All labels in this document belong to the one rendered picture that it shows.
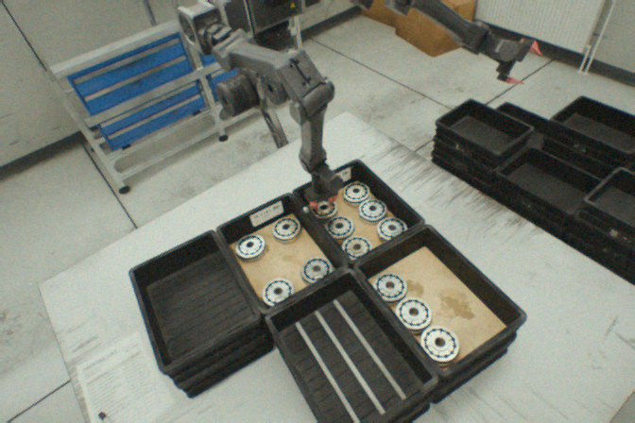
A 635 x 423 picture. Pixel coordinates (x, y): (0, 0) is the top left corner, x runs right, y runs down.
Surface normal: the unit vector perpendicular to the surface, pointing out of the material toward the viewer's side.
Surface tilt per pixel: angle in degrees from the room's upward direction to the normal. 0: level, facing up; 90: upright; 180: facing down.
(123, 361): 0
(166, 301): 0
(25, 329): 0
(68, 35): 90
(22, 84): 90
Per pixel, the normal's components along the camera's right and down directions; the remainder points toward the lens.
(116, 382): -0.11, -0.66
